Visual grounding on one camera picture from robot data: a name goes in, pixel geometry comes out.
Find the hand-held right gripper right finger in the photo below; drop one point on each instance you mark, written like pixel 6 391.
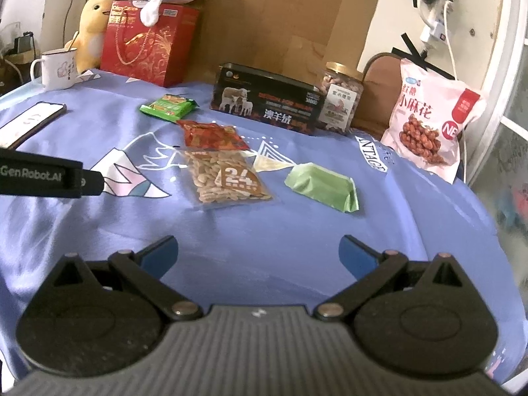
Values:
pixel 357 255

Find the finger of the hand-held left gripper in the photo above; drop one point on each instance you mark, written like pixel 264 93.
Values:
pixel 93 181

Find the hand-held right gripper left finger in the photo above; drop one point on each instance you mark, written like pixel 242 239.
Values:
pixel 161 253

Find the light green pastry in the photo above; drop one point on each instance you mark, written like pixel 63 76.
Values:
pixel 321 185

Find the clear melon seed packet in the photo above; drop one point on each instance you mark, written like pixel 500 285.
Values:
pixel 210 177

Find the green snack packet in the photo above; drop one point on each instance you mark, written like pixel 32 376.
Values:
pixel 169 106

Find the red snack packet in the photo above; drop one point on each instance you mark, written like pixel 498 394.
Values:
pixel 214 136

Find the black sheep print box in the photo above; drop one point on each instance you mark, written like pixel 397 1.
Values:
pixel 268 107

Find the smartphone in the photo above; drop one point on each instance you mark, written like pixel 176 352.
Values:
pixel 29 121

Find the blue printed tablecloth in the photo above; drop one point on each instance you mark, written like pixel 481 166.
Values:
pixel 268 222

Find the white enamel mug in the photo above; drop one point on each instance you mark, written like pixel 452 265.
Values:
pixel 57 70

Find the spoon in mug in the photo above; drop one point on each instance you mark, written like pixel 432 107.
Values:
pixel 73 40

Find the red gift bag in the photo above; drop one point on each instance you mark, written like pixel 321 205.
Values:
pixel 165 49

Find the nut jar with gold lid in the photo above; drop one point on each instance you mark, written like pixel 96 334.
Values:
pixel 340 103

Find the large pink snack bag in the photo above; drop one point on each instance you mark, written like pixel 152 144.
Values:
pixel 425 111

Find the yellow duck plush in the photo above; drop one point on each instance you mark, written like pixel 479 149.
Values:
pixel 95 20

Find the brown chair back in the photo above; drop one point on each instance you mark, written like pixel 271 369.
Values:
pixel 379 90

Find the black tape strip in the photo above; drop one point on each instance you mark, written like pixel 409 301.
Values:
pixel 410 47

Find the white power adapter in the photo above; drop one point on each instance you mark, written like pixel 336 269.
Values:
pixel 434 24

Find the white window frame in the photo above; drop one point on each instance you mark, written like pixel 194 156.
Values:
pixel 495 70

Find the wood pattern wall panel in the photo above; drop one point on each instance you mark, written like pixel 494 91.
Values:
pixel 288 16

